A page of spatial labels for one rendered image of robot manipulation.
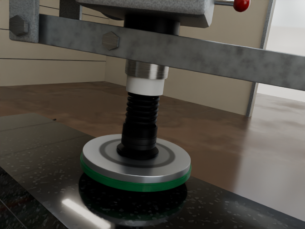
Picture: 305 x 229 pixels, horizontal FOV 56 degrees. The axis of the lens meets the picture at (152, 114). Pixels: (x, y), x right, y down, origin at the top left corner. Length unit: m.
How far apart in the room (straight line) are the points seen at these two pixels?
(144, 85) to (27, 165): 0.28
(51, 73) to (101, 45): 5.82
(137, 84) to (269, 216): 0.32
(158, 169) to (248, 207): 0.17
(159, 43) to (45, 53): 5.76
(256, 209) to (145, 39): 0.35
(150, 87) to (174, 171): 0.15
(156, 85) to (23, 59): 5.49
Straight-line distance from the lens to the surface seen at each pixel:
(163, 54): 0.47
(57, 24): 0.53
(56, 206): 0.48
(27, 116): 0.94
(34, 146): 0.71
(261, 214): 0.55
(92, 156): 0.54
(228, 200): 0.56
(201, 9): 0.41
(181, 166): 0.53
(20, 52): 5.91
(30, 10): 0.53
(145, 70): 0.50
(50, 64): 6.27
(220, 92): 5.57
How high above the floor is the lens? 1.08
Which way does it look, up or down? 14 degrees down
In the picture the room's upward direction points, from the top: 7 degrees clockwise
